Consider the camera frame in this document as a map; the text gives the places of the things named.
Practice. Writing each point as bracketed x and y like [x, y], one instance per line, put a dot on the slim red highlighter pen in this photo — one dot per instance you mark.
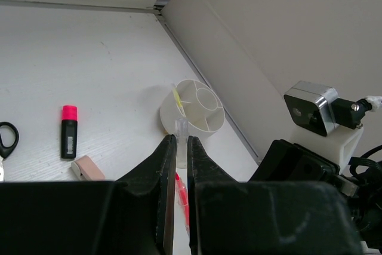
[183, 202]

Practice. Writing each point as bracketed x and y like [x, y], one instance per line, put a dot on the slim yellow highlighter pen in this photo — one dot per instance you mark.
[178, 100]

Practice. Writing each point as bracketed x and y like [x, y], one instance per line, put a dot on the black handled scissors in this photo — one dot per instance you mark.
[6, 151]

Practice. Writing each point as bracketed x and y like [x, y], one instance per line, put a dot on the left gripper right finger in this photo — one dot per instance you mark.
[201, 169]

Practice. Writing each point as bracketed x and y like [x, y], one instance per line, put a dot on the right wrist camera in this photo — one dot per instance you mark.
[310, 108]

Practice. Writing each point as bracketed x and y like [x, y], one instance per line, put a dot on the aluminium rail right side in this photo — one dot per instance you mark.
[159, 15]

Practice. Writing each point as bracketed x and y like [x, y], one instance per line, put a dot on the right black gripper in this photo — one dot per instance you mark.
[285, 161]

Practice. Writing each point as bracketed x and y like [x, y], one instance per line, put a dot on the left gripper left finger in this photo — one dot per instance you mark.
[144, 204]

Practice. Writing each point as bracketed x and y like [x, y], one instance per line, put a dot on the pink eraser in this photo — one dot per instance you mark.
[85, 169]

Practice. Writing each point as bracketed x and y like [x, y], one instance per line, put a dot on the white round compartment container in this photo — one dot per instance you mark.
[198, 104]

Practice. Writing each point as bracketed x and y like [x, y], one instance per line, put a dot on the pink capped black highlighter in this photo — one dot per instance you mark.
[69, 132]

